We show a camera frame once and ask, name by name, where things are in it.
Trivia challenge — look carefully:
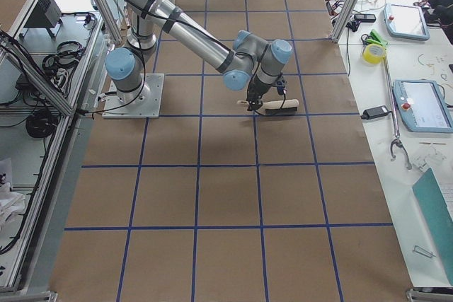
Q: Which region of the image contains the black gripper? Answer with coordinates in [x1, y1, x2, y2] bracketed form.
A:
[246, 76, 277, 111]

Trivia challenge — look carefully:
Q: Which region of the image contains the white hand brush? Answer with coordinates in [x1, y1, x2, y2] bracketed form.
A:
[236, 99, 299, 116]

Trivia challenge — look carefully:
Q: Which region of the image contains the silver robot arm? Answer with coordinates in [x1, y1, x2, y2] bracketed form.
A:
[125, 0, 299, 112]

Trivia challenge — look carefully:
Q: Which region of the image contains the yellow tape roll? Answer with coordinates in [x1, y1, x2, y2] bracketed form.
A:
[362, 44, 386, 64]

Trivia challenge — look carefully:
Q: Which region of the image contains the black power adapter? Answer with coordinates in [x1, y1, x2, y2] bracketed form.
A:
[360, 105, 391, 120]

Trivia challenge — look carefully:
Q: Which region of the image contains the green plastic clamp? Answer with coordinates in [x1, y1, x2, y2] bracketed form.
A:
[360, 29, 388, 48]

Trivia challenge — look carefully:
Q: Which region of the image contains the metal reach grabber tool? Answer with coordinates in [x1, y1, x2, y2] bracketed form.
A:
[383, 57, 412, 170]

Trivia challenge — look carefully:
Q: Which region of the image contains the blue teach pendant far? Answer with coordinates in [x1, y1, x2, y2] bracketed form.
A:
[383, 4, 430, 41]

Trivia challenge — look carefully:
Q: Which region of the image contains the blue teach pendant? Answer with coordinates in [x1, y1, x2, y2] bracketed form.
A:
[383, 4, 430, 41]
[393, 80, 452, 134]

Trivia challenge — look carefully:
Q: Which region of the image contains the blue teach pendant near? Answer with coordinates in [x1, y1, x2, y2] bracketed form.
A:
[393, 80, 452, 134]

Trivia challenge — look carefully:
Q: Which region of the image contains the teal notebook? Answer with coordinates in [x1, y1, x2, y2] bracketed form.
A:
[412, 168, 452, 284]

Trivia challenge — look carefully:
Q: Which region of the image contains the grey electrical box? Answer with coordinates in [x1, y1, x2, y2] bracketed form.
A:
[20, 0, 62, 38]

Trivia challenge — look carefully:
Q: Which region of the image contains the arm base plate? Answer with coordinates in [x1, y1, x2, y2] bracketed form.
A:
[102, 73, 165, 119]

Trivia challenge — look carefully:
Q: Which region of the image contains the black cable bundle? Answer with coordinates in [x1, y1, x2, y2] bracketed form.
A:
[42, 40, 88, 73]

